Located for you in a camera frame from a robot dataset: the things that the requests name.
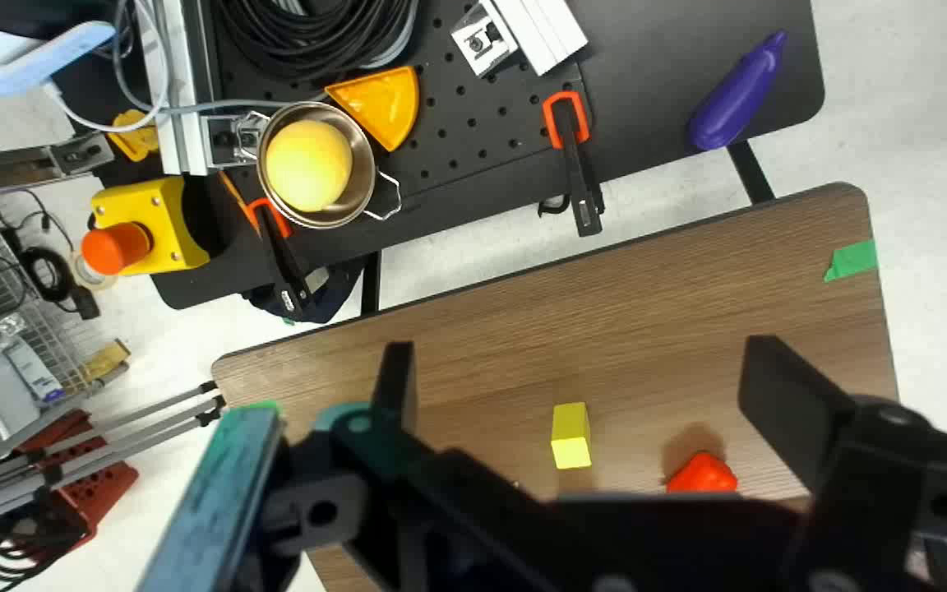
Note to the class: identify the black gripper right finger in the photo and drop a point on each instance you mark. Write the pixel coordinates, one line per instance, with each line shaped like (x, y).
(793, 410)

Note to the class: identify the green tape marker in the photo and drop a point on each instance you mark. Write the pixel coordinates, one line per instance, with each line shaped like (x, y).
(851, 262)

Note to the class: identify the yellow rectangular block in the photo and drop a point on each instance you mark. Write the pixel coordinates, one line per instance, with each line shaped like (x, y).
(571, 435)

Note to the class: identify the yellow ball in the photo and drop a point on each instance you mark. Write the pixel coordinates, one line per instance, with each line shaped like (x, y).
(307, 166)

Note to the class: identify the yellow emergency stop box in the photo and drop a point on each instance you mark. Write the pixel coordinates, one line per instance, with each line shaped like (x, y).
(143, 232)

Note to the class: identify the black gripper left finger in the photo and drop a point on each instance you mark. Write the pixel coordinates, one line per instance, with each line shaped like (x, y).
(397, 387)

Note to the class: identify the orange black clamp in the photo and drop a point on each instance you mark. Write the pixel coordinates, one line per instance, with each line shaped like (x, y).
(291, 295)
(566, 134)

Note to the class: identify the black perforated board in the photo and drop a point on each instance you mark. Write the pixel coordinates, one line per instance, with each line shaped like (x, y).
(648, 68)

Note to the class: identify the purple eggplant toy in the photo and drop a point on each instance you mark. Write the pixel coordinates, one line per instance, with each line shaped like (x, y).
(737, 98)

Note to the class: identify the orange bell pepper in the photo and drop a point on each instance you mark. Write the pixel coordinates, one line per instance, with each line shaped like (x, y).
(701, 474)

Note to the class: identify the aluminium extrusion rail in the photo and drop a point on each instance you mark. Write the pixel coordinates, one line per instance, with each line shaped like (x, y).
(179, 82)

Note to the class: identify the orange wedge plate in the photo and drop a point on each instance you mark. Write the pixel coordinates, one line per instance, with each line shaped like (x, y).
(386, 105)

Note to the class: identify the small metal pot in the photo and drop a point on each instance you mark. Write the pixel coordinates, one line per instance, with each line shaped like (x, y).
(371, 189)

